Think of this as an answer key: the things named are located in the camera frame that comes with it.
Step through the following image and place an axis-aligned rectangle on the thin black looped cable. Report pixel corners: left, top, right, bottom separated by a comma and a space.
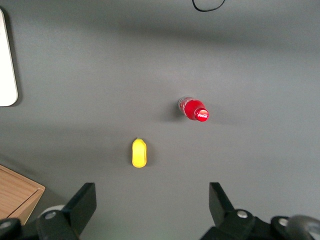
191, 0, 226, 12

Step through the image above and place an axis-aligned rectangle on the red cola bottle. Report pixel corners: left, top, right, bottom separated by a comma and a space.
178, 95, 210, 123

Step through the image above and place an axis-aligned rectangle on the wooden two-drawer cabinet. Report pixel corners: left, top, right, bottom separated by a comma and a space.
0, 163, 46, 226

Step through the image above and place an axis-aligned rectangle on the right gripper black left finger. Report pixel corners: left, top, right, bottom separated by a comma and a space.
36, 182, 98, 240

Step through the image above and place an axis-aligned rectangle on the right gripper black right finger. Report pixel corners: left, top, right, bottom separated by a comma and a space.
199, 182, 272, 240

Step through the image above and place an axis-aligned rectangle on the yellow lemon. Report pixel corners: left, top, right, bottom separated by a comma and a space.
131, 137, 149, 168

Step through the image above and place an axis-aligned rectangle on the beige plastic tray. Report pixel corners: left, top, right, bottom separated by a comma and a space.
0, 7, 19, 108

